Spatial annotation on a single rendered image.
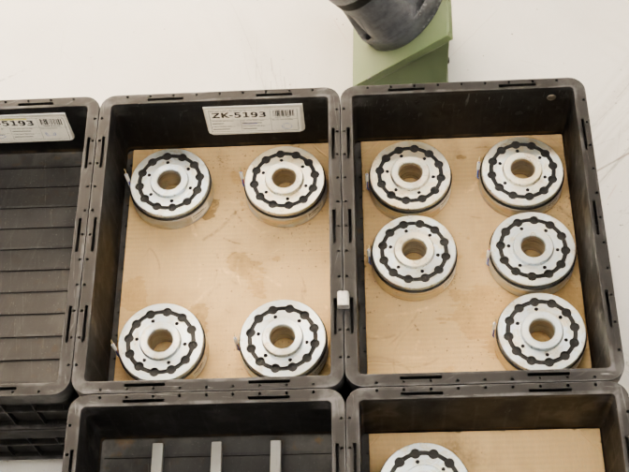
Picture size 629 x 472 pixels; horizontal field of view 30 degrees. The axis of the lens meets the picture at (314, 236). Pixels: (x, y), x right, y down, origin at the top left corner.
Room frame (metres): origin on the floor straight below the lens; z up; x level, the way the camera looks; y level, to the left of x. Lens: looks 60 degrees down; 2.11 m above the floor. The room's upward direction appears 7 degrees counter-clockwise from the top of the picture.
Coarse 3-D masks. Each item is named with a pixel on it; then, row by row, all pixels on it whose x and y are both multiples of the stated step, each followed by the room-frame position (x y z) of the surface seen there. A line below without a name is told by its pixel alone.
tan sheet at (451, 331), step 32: (448, 160) 0.81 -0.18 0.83; (480, 160) 0.80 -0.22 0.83; (384, 224) 0.73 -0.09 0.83; (448, 224) 0.72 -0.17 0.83; (480, 224) 0.71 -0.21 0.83; (416, 256) 0.68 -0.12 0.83; (480, 256) 0.67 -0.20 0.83; (448, 288) 0.63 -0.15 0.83; (480, 288) 0.62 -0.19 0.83; (576, 288) 0.61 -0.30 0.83; (384, 320) 0.60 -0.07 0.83; (416, 320) 0.59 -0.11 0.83; (448, 320) 0.59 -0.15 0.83; (480, 320) 0.58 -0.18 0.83; (384, 352) 0.56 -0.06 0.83; (416, 352) 0.55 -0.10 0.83; (448, 352) 0.54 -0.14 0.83; (480, 352) 0.54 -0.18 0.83
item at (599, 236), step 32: (352, 96) 0.86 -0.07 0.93; (384, 96) 0.85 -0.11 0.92; (576, 96) 0.81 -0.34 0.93; (352, 128) 0.81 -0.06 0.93; (352, 160) 0.76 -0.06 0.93; (352, 192) 0.72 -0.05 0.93; (352, 224) 0.68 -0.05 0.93; (352, 256) 0.64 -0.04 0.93; (608, 256) 0.59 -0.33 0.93; (352, 288) 0.59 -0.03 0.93; (608, 288) 0.55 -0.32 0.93; (352, 320) 0.56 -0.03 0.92; (608, 320) 0.52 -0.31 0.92; (352, 352) 0.52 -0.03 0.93; (608, 352) 0.48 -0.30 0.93; (352, 384) 0.48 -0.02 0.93; (384, 384) 0.48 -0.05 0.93; (416, 384) 0.47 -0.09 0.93; (448, 384) 0.47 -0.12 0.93; (480, 384) 0.46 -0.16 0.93
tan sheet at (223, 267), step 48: (288, 144) 0.87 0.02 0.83; (240, 192) 0.80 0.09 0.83; (144, 240) 0.75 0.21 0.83; (192, 240) 0.74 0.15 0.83; (240, 240) 0.73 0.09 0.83; (288, 240) 0.72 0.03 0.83; (144, 288) 0.68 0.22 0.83; (192, 288) 0.67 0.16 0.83; (240, 288) 0.66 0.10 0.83; (288, 288) 0.65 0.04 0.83
